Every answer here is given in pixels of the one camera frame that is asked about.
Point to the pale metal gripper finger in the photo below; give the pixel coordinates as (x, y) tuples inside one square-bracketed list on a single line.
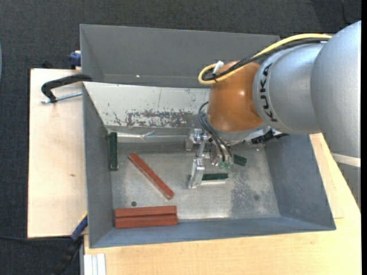
[(197, 137), (197, 173)]

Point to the dark green flat block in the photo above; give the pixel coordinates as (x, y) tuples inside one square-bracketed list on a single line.
[(113, 150), (215, 177), (240, 160)]

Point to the red-brown flat block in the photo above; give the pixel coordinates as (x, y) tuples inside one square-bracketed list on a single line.
[(144, 211), (146, 222), (151, 176)]

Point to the grey metal bin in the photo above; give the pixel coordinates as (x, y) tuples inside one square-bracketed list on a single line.
[(172, 56)]

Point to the pale wood flat board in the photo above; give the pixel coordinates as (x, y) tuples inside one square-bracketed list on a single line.
[(54, 153)]

